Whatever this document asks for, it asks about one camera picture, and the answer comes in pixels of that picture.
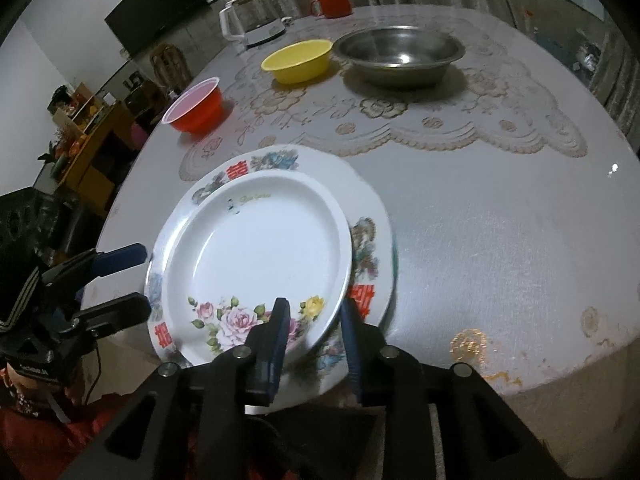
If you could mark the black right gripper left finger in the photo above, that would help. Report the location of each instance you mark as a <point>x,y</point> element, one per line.
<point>190,423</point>

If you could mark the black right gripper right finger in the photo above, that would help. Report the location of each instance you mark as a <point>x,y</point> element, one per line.
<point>440,423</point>

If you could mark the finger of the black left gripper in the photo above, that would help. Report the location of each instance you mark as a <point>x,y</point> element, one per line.
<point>87,266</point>
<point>112,316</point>

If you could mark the large white patterned plate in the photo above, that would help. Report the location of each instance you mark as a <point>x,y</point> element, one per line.
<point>372,278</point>

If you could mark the small white floral plate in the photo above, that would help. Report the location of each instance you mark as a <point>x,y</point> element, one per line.
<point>222,263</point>

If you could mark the red plastic bowl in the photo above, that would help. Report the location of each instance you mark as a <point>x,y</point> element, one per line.
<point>198,110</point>

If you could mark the yellow plastic bowl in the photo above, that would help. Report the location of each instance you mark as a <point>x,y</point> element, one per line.
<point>300,62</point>

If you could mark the stainless steel bowl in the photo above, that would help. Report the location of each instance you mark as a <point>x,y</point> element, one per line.
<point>399,55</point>

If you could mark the wooden shelf cabinet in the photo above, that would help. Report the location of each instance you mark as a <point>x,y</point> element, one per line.
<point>95,146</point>

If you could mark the wooden chair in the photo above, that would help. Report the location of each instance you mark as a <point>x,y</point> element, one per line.
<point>170,68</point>

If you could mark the white electric kettle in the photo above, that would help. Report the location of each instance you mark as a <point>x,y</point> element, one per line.
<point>250,22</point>

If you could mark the lace table doily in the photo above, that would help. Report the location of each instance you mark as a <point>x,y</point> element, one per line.
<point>489,95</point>

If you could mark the red mug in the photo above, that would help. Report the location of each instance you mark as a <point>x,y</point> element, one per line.
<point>331,8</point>

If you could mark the black wall television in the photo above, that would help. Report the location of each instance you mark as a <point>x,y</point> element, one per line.
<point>138,23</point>

